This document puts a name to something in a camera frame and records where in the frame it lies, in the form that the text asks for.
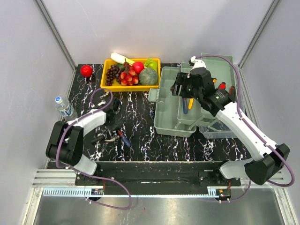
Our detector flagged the red apple in tray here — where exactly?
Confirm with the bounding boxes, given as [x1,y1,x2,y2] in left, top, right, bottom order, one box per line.
[132,61,144,75]

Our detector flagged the dark purple grape bunch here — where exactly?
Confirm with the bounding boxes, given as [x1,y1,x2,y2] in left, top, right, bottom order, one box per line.
[105,65,120,86]

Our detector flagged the plastic water bottle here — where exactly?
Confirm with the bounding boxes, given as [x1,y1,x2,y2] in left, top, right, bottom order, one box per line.
[55,97,78,121]

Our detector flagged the green pepper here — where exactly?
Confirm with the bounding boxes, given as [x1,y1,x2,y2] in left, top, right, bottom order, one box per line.
[144,58,158,72]

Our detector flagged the white radish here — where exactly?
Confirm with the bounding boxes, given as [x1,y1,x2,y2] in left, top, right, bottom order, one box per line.
[110,52,135,66]

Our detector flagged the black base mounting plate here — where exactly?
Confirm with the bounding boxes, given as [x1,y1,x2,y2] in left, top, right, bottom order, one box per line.
[75,161,242,195]

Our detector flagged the red handled pliers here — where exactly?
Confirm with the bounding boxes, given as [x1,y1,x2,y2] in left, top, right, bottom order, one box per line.
[218,82,226,90]

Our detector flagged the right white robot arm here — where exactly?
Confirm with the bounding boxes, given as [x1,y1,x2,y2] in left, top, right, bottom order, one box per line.
[170,67,290,186]

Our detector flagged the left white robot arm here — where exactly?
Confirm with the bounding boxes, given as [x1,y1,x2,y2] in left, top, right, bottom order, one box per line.
[45,98,121,185]

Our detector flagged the clear plastic tool box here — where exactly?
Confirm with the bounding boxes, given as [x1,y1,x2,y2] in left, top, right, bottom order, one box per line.
[148,57,237,139]

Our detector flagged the black handled tool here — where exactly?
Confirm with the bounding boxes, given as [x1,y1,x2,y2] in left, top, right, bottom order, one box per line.
[90,135,105,144]

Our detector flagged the red apple on table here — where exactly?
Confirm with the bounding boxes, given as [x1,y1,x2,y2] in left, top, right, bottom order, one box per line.
[80,65,93,77]

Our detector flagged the yellow plastic tray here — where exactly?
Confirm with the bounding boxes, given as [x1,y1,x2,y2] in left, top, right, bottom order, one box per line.
[100,58,161,92]

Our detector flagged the aluminium frame rail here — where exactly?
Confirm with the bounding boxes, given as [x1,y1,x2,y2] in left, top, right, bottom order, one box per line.
[31,168,80,187]

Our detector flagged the silver pliers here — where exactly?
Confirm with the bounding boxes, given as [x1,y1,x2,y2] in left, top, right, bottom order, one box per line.
[105,135,120,143]

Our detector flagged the blue red screwdriver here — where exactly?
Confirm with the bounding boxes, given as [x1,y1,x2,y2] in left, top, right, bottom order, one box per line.
[118,130,131,148]
[182,98,188,114]

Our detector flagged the green netted melon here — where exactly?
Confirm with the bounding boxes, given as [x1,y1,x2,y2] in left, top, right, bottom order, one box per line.
[138,68,158,86]

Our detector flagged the red lychee fruit bunch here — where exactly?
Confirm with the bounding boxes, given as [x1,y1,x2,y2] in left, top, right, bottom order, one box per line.
[119,61,139,86]

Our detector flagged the yellow utility knife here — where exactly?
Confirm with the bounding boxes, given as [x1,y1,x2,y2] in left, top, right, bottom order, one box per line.
[188,98,194,109]

